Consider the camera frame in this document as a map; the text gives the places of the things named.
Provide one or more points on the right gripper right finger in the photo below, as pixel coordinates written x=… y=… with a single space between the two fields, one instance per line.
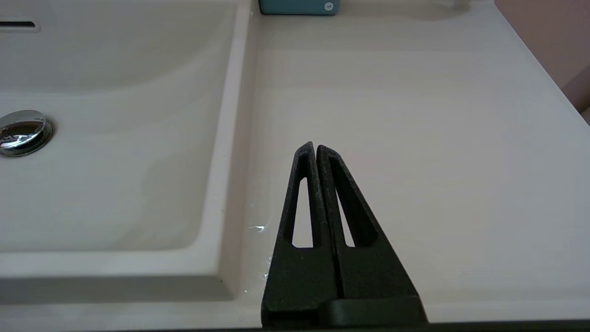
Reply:
x=373 y=276

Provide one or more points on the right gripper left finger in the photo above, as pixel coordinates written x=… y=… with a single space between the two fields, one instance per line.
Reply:
x=295 y=286

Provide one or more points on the white sink basin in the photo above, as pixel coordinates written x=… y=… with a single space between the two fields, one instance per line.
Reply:
x=115 y=161

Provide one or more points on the blue soap tray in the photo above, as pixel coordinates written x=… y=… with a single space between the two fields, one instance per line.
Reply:
x=295 y=6

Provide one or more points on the chrome drain stopper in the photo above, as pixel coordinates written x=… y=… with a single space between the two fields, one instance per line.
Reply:
x=23 y=131

